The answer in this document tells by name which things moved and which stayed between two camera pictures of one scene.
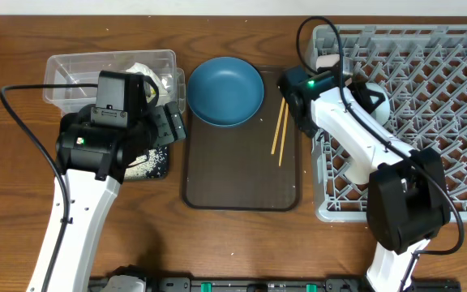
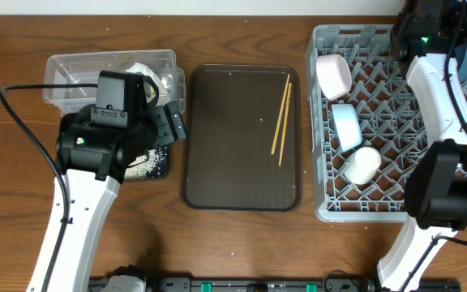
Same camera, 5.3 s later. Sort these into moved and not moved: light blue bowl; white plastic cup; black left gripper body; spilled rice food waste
Moved: light blue bowl
Not moved: white plastic cup; black left gripper body; spilled rice food waste
